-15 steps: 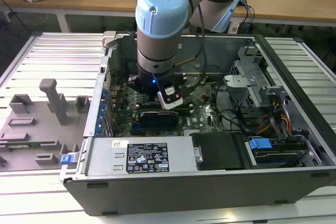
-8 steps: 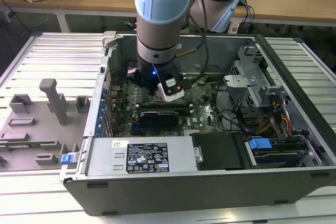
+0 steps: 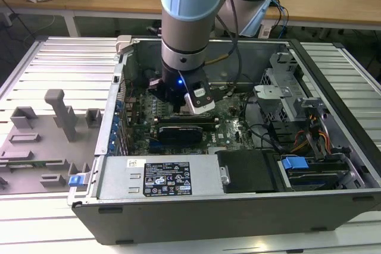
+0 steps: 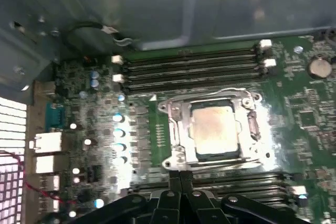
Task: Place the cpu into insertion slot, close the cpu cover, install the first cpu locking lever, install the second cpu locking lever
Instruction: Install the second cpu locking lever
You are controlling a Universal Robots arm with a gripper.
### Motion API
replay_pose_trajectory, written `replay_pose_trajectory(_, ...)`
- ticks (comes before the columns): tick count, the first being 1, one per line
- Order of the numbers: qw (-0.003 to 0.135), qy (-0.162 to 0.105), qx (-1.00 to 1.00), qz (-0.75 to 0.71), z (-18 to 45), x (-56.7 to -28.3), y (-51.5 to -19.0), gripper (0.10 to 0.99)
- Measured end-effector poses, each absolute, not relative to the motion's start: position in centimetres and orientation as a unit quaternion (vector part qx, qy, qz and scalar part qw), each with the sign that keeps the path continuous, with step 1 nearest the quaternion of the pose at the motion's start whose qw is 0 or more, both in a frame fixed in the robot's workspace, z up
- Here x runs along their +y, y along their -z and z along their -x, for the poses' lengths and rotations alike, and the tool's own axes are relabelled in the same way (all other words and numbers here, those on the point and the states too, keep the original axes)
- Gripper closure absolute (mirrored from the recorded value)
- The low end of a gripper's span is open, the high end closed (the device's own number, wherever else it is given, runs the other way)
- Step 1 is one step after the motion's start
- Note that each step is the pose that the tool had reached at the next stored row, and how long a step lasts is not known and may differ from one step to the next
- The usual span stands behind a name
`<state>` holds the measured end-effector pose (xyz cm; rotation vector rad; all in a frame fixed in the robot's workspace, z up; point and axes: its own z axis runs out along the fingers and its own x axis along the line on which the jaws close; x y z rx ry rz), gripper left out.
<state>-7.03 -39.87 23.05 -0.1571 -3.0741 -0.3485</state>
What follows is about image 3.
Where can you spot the silver power supply unit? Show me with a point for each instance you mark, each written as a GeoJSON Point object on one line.
{"type": "Point", "coordinates": [119, 176]}

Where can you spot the blue expansion slot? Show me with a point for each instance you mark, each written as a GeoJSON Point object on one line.
{"type": "Point", "coordinates": [157, 147]}

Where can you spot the black graphics card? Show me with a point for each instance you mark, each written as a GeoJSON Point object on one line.
{"type": "Point", "coordinates": [178, 136]}

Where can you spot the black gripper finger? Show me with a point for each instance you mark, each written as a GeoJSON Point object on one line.
{"type": "Point", "coordinates": [155, 87]}
{"type": "Point", "coordinates": [219, 94]}

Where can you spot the black RAM slot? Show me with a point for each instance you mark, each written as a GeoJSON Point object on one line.
{"type": "Point", "coordinates": [169, 117]}
{"type": "Point", "coordinates": [186, 121]}

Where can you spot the grey parts rack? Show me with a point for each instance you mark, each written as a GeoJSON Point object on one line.
{"type": "Point", "coordinates": [38, 144]}

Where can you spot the black plastic shroud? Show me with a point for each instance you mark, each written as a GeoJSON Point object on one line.
{"type": "Point", "coordinates": [247, 170]}

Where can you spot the green RAM stick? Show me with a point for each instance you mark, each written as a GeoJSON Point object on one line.
{"type": "Point", "coordinates": [29, 164]}

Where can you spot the metal drive cage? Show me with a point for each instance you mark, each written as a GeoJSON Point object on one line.
{"type": "Point", "coordinates": [274, 93]}

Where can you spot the green motherboard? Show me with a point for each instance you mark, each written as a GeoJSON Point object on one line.
{"type": "Point", "coordinates": [226, 135]}

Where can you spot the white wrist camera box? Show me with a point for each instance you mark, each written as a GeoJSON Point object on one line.
{"type": "Point", "coordinates": [202, 106]}

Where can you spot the hard disk in blue carrier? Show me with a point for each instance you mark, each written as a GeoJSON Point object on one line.
{"type": "Point", "coordinates": [293, 164]}

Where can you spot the blue case latch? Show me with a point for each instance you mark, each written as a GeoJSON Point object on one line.
{"type": "Point", "coordinates": [74, 181]}

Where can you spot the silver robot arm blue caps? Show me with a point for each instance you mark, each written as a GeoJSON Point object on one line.
{"type": "Point", "coordinates": [184, 37]}

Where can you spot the black open PC case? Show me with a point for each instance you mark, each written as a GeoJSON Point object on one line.
{"type": "Point", "coordinates": [208, 218]}

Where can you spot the small white tag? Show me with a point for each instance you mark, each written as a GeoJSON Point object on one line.
{"type": "Point", "coordinates": [265, 31]}

